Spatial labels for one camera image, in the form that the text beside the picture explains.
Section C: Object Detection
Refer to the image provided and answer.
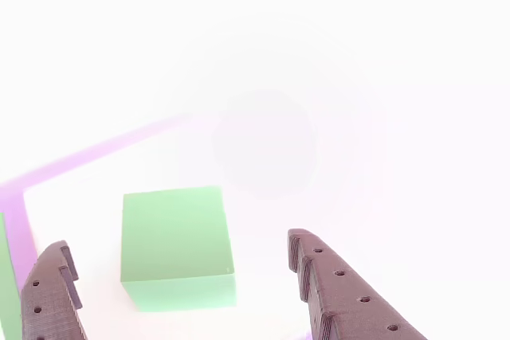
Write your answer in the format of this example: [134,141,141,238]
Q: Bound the green block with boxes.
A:
[120,186,238,313]

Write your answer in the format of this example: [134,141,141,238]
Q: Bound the purple square frame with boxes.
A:
[0,115,312,340]

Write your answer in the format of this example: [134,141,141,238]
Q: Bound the green square frame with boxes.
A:
[0,212,23,340]

